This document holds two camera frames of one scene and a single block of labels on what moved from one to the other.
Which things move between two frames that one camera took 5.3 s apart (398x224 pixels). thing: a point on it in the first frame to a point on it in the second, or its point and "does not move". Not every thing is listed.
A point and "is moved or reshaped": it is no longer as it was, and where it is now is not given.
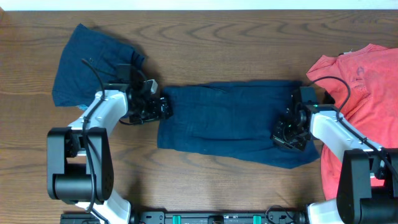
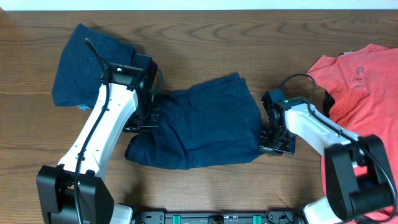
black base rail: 194,218 does not move
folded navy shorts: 89,62 does not move
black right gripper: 278,135 to 264,144
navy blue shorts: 233,121 is moved or reshaped
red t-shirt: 363,85 does not move
